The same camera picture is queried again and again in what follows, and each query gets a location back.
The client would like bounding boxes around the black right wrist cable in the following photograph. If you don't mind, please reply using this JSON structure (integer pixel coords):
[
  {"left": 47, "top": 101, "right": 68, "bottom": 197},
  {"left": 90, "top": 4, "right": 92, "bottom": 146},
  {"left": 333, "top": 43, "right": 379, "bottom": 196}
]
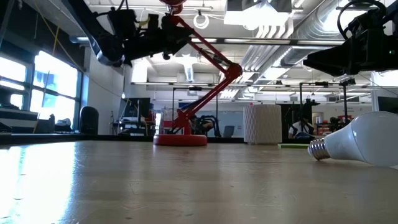
[{"left": 337, "top": 0, "right": 388, "bottom": 40}]

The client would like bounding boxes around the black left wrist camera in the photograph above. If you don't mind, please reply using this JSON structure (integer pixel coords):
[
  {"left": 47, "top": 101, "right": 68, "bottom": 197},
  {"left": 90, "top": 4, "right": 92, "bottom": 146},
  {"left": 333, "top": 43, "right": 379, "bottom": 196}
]
[{"left": 107, "top": 6, "right": 139, "bottom": 41}]

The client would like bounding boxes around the black monitor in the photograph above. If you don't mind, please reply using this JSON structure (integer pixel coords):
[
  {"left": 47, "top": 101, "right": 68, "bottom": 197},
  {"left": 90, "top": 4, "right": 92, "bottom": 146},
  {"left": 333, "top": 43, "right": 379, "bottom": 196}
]
[
  {"left": 123, "top": 98, "right": 152, "bottom": 118},
  {"left": 377, "top": 96, "right": 398, "bottom": 114}
]

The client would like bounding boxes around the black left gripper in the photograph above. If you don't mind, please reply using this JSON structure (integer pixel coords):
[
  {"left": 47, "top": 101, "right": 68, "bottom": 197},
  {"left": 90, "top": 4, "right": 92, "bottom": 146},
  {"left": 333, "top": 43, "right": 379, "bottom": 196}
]
[{"left": 124, "top": 14, "right": 193, "bottom": 62}]

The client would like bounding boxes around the white lightbulb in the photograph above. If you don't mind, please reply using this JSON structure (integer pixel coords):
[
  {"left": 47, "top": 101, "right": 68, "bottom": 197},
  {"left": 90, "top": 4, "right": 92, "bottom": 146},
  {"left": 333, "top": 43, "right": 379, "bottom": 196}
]
[{"left": 307, "top": 111, "right": 398, "bottom": 168}]

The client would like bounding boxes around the black chair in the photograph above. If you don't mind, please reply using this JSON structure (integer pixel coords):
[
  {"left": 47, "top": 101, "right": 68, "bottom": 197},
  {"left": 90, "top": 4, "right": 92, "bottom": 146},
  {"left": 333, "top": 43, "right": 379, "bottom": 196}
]
[{"left": 79, "top": 106, "right": 100, "bottom": 135}]

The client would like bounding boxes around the red desk lamp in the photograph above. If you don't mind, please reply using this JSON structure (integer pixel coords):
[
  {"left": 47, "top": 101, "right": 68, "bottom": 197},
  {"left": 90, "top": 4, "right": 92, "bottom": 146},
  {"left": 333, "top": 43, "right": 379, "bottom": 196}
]
[{"left": 153, "top": 0, "right": 243, "bottom": 147}]

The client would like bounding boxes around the person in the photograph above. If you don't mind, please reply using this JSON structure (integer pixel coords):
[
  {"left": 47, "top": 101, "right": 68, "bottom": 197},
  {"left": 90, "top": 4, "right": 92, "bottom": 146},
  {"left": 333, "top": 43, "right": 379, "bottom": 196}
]
[{"left": 288, "top": 117, "right": 315, "bottom": 139}]

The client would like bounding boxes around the white textured cup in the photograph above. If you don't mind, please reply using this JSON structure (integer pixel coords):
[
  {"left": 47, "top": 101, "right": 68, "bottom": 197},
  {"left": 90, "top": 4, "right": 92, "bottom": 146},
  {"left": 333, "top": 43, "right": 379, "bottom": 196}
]
[{"left": 243, "top": 104, "right": 283, "bottom": 146}]

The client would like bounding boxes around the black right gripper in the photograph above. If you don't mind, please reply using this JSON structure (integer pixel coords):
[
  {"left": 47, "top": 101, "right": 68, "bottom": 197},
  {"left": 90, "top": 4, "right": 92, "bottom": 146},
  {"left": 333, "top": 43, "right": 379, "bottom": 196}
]
[{"left": 303, "top": 11, "right": 398, "bottom": 77}]

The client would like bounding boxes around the green sticky note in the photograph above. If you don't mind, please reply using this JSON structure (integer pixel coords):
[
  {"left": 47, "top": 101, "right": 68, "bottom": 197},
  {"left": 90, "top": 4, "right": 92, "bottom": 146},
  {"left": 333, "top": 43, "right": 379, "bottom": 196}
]
[{"left": 277, "top": 143, "right": 310, "bottom": 149}]

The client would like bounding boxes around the black metal stand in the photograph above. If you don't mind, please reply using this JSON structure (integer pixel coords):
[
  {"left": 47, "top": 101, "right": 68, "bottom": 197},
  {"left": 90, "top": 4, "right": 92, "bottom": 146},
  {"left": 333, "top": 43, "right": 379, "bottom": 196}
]
[{"left": 298, "top": 77, "right": 357, "bottom": 125}]

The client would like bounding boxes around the white coiled cable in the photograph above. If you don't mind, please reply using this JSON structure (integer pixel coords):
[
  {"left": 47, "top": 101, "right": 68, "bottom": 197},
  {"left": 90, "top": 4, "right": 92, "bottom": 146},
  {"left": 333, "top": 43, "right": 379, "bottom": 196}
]
[{"left": 193, "top": 11, "right": 211, "bottom": 30}]

